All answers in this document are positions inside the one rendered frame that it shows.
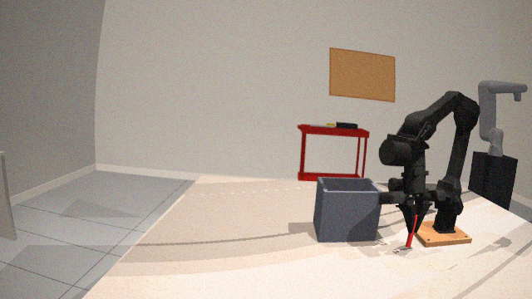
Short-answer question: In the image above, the red peg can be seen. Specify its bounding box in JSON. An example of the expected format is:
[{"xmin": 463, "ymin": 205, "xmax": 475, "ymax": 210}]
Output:
[{"xmin": 406, "ymin": 215, "xmax": 417, "ymax": 248}]

